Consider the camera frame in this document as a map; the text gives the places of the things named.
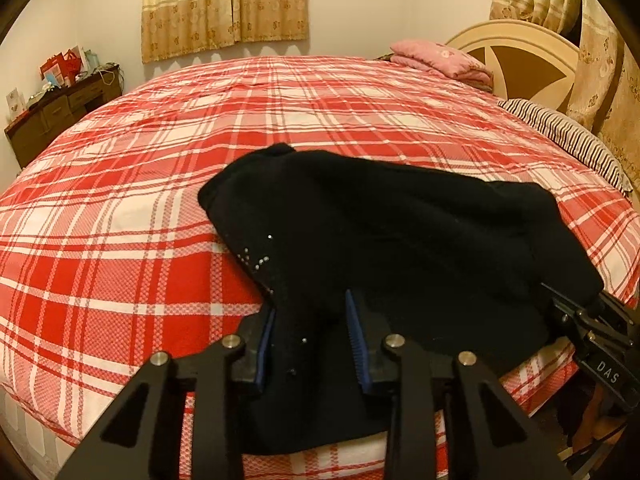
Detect pink folded blanket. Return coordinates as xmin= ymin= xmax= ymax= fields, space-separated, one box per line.
xmin=389 ymin=38 xmax=495 ymax=93

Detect bed with red plaid sheet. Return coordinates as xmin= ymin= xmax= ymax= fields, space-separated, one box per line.
xmin=0 ymin=55 xmax=640 ymax=480

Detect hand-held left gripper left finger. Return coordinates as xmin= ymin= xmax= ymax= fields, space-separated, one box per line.
xmin=55 ymin=309 xmax=279 ymax=480

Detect striped pillow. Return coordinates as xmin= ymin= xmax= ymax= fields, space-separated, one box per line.
xmin=497 ymin=98 xmax=634 ymax=197

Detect white card box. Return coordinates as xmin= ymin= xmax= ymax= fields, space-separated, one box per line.
xmin=5 ymin=88 xmax=27 ymax=117

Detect cream wooden headboard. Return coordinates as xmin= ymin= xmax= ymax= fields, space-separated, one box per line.
xmin=444 ymin=21 xmax=584 ymax=117

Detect brown wooden desk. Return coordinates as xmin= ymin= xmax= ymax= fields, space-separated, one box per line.
xmin=4 ymin=63 xmax=124 ymax=169

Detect beige floral curtain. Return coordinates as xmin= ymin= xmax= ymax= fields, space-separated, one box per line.
xmin=489 ymin=0 xmax=640 ymax=192
xmin=141 ymin=0 xmax=310 ymax=65

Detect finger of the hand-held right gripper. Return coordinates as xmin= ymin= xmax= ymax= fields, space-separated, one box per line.
xmin=541 ymin=282 xmax=608 ymax=361
xmin=590 ymin=291 xmax=640 ymax=347

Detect white cable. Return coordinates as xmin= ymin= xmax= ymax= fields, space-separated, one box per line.
xmin=98 ymin=64 xmax=125 ymax=96

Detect black pants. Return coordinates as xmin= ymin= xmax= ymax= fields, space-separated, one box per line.
xmin=198 ymin=143 xmax=606 ymax=456

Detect red gift bag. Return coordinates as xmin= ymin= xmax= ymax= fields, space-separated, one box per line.
xmin=39 ymin=52 xmax=82 ymax=87

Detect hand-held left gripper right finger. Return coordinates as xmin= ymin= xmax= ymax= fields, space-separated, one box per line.
xmin=344 ymin=290 xmax=572 ymax=480

